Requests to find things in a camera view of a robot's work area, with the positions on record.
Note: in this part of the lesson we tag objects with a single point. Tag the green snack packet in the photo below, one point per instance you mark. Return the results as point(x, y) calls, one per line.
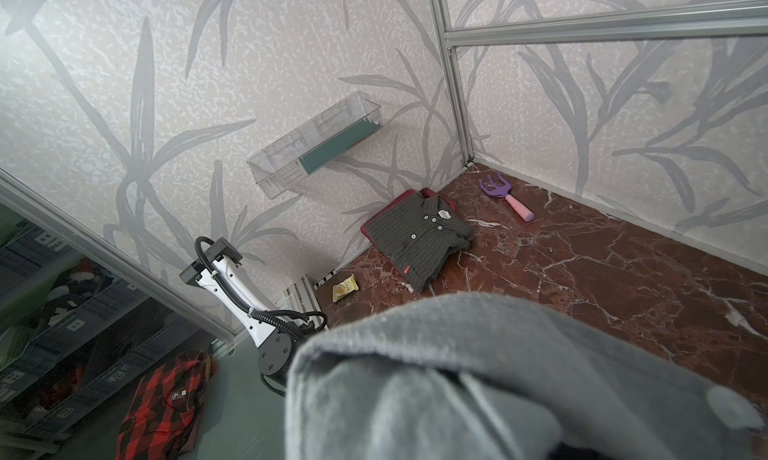
point(344, 289)

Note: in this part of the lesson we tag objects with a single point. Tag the dark striped folded shirt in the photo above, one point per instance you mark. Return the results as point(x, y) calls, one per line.
point(417, 235)

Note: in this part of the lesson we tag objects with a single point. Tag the red plaid shirt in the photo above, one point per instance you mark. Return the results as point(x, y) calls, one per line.
point(165, 413)

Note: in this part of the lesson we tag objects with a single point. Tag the clear plastic wall bin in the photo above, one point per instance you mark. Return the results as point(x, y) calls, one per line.
point(285, 162)

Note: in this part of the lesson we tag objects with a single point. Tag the purple pink toy rake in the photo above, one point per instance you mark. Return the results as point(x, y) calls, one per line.
point(497, 186)

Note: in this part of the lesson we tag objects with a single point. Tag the grey long sleeve shirt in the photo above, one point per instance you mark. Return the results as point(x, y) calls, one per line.
point(485, 376)

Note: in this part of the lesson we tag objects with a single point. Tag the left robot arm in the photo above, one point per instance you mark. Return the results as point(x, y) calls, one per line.
point(274, 332)

